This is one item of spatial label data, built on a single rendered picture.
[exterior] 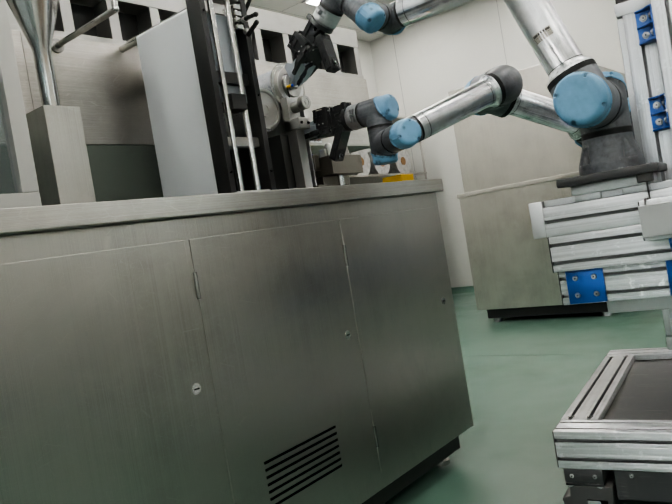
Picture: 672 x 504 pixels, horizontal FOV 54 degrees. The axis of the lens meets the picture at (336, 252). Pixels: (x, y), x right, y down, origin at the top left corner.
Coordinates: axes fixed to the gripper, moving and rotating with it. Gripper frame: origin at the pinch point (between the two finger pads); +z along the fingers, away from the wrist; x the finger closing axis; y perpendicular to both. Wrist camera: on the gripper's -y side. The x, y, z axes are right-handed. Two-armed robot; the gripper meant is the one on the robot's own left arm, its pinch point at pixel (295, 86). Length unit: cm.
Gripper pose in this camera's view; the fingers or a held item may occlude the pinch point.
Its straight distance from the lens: 205.7
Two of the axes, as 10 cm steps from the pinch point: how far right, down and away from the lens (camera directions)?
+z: -4.9, 7.2, 5.0
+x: -6.2, 1.2, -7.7
